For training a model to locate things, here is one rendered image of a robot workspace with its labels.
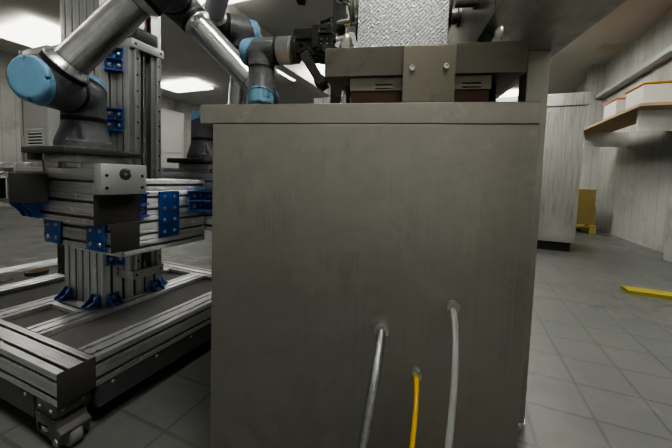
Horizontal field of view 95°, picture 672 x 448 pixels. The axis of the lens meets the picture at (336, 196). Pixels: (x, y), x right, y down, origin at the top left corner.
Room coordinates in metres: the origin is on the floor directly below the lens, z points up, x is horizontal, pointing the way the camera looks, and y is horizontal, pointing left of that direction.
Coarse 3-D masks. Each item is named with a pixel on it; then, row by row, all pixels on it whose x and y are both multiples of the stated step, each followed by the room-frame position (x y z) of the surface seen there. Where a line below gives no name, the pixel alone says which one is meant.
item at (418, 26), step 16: (368, 16) 0.86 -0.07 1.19; (384, 16) 0.85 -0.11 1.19; (400, 16) 0.84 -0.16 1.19; (416, 16) 0.84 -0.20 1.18; (432, 16) 0.83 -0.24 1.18; (448, 16) 0.82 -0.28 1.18; (368, 32) 0.86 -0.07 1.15; (384, 32) 0.85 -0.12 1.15; (400, 32) 0.84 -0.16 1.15; (416, 32) 0.84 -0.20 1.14; (432, 32) 0.83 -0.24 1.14
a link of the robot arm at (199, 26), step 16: (192, 0) 0.97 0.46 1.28; (176, 16) 0.97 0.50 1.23; (192, 16) 0.97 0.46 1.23; (208, 16) 1.02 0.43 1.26; (192, 32) 1.00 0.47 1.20; (208, 32) 0.99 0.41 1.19; (208, 48) 1.00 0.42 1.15; (224, 48) 0.99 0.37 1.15; (224, 64) 1.00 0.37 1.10; (240, 64) 1.00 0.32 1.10; (240, 80) 1.01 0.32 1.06
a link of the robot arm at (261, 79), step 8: (256, 64) 0.88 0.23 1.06; (264, 64) 0.88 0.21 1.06; (248, 72) 0.90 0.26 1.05; (256, 72) 0.88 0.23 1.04; (264, 72) 0.88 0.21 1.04; (272, 72) 0.90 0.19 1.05; (248, 80) 0.89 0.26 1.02; (256, 80) 0.88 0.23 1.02; (264, 80) 0.88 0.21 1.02; (272, 80) 0.90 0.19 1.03; (248, 88) 0.89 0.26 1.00; (256, 88) 0.88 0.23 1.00; (264, 88) 0.88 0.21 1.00; (272, 88) 0.90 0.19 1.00; (248, 96) 0.90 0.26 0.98; (256, 96) 0.88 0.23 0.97; (264, 96) 0.88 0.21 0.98; (272, 96) 0.90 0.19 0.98
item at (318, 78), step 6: (300, 54) 0.87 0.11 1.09; (306, 54) 0.86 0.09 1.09; (306, 60) 0.86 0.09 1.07; (312, 60) 0.86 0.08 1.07; (306, 66) 0.86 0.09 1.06; (312, 66) 0.86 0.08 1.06; (312, 72) 0.86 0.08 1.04; (318, 72) 0.86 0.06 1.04; (318, 78) 0.86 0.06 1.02; (324, 78) 0.86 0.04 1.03; (318, 84) 0.85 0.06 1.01; (324, 84) 0.86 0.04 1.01; (324, 90) 0.89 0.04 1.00
